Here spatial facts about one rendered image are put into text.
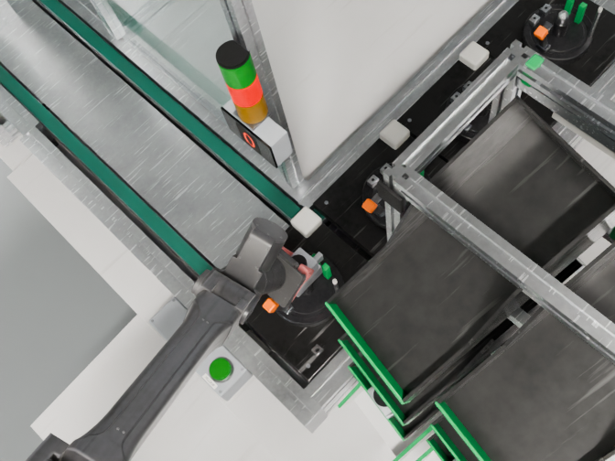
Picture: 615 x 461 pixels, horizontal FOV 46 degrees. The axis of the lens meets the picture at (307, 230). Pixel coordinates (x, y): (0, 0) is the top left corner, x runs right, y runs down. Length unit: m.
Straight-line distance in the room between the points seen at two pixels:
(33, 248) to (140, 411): 1.97
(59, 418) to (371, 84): 0.97
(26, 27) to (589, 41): 1.30
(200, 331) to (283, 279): 0.25
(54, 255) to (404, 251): 2.06
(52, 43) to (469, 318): 1.39
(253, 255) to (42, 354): 1.65
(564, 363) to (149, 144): 1.13
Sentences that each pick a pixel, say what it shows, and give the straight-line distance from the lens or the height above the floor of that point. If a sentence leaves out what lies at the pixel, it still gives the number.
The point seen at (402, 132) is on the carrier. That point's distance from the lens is 1.46.
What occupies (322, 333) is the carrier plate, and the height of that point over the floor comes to 0.97.
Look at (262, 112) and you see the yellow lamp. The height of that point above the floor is 1.28.
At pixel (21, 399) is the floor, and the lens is 2.59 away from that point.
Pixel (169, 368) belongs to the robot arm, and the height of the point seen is 1.44.
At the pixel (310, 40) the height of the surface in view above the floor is 0.86.
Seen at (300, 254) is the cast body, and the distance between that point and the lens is 1.23.
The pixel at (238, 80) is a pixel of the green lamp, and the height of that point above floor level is 1.38.
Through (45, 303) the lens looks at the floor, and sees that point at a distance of 2.65.
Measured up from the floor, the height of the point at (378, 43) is 0.86.
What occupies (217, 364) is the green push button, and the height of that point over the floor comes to 0.97.
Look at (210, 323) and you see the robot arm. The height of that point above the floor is 1.38.
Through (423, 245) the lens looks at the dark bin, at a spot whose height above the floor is 1.56.
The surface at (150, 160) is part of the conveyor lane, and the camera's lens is 1.61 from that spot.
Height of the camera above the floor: 2.25
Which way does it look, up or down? 66 degrees down
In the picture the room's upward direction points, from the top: 18 degrees counter-clockwise
